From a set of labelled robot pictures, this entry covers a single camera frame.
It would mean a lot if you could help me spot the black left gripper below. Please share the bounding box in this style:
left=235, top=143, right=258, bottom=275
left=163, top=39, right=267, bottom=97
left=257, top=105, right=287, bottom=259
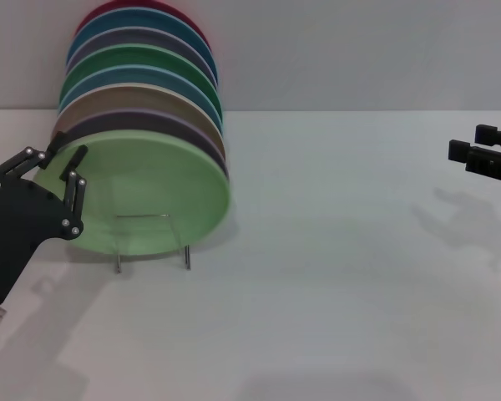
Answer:
left=0, top=130, right=89, bottom=307

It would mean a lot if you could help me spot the light green plate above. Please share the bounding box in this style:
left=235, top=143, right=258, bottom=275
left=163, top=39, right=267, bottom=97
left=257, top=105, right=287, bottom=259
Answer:
left=32, top=129, right=231, bottom=256

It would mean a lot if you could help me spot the tan plate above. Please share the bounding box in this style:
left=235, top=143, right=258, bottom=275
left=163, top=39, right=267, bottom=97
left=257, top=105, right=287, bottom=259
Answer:
left=52, top=82, right=227, bottom=156

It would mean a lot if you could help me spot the lilac plate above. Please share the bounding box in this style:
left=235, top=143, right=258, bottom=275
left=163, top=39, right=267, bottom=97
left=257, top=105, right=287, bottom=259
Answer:
left=52, top=109, right=230, bottom=179

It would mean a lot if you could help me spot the teal plate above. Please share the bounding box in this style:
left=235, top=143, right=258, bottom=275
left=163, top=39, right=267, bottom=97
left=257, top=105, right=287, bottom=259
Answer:
left=58, top=63, right=225, bottom=126

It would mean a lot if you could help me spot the dark green plate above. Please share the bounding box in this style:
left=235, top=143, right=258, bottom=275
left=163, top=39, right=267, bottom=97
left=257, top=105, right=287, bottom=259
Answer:
left=58, top=43, right=222, bottom=109

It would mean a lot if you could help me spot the grey purple plate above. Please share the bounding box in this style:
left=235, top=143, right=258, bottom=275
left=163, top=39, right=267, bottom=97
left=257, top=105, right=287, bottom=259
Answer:
left=65, top=27, right=219, bottom=84

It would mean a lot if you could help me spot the red plate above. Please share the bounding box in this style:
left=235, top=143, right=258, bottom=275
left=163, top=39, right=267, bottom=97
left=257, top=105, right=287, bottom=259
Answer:
left=74, top=0, right=212, bottom=51

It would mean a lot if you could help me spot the blue plate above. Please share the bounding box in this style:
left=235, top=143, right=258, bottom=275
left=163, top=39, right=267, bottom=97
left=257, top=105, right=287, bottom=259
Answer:
left=65, top=8, right=215, bottom=68

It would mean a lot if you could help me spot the clear wire plate rack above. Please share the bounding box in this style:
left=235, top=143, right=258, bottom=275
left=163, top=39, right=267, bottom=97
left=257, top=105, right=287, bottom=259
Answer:
left=113, top=213, right=192, bottom=275

